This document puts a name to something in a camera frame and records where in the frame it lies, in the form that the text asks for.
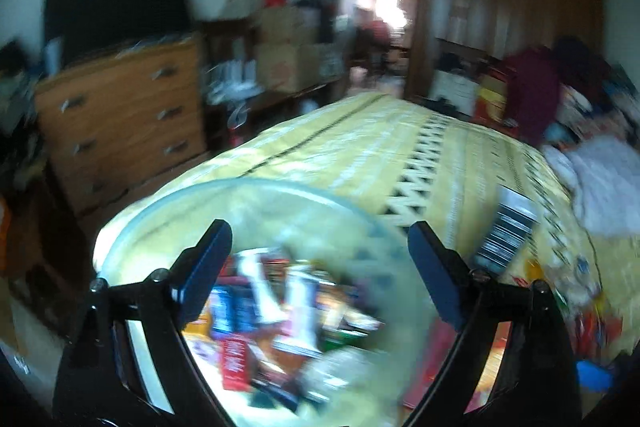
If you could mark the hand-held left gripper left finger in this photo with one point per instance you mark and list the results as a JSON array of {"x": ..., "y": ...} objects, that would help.
[{"x": 207, "y": 267}]

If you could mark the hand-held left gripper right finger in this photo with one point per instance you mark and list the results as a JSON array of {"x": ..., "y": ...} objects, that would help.
[{"x": 440, "y": 277}]

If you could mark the bunch of mixed bagged packets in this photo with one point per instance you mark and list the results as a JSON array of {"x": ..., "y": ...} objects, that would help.
[{"x": 235, "y": 357}]

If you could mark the clear plastic bowl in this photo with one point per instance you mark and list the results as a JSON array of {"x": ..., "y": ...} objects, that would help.
[{"x": 310, "y": 217}]

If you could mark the pile of assorted snacks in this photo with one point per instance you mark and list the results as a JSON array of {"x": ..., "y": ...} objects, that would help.
[{"x": 585, "y": 302}]

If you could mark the black product box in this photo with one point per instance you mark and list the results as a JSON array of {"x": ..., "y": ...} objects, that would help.
[{"x": 507, "y": 227}]

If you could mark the yellow printed blanket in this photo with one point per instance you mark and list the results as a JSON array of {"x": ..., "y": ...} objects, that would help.
[{"x": 350, "y": 142}]

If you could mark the wooden dresser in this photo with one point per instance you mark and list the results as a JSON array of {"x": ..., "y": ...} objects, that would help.
[{"x": 115, "y": 117}]

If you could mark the red gold gift box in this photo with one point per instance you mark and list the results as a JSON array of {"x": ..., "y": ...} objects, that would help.
[{"x": 492, "y": 104}]

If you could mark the blue plastic item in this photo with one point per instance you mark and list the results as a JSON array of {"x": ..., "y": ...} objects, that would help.
[{"x": 595, "y": 374}]

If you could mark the white bag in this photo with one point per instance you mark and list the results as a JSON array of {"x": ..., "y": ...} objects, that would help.
[{"x": 452, "y": 92}]

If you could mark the white floral quilt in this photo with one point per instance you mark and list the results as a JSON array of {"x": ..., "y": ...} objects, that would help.
[{"x": 605, "y": 182}]

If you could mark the stacked cardboard boxes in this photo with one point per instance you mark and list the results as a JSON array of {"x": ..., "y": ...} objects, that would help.
[{"x": 285, "y": 57}]

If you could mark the dark wooden shelf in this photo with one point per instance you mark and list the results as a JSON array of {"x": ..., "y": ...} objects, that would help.
[{"x": 225, "y": 37}]

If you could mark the black television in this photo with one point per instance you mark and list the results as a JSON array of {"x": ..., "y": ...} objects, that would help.
[{"x": 115, "y": 12}]

